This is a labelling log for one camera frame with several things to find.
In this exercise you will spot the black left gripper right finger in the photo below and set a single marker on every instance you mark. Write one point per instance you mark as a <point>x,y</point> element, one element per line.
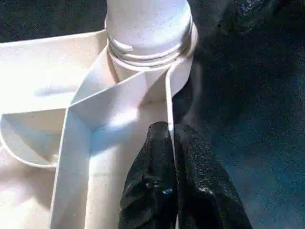
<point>205,190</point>

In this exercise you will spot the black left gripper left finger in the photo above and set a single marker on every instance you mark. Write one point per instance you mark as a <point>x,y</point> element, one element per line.
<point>152,186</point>

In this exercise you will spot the white plastic table top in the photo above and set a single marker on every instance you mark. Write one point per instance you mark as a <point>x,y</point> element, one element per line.
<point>47,71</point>

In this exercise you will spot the white plastic table leg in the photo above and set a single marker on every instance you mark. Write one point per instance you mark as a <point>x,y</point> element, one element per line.
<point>147,23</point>

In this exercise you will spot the black table mat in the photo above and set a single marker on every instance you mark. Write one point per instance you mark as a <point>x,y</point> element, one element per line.
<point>238,95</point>

